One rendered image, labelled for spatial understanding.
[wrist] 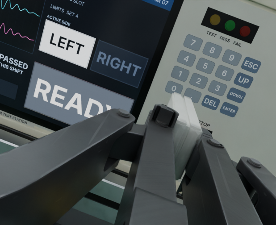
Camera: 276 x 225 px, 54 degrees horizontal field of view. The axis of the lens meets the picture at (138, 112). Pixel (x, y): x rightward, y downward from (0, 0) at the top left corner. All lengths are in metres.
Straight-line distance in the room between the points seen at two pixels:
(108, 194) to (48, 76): 0.13
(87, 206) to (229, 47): 0.20
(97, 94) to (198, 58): 0.10
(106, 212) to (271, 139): 0.18
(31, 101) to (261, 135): 0.23
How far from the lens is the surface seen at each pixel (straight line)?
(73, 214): 0.50
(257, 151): 0.29
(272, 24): 0.27
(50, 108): 0.29
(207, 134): 0.16
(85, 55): 0.27
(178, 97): 0.19
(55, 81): 0.28
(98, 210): 0.29
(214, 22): 0.26
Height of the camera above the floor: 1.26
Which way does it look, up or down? 17 degrees down
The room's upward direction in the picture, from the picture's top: 21 degrees clockwise
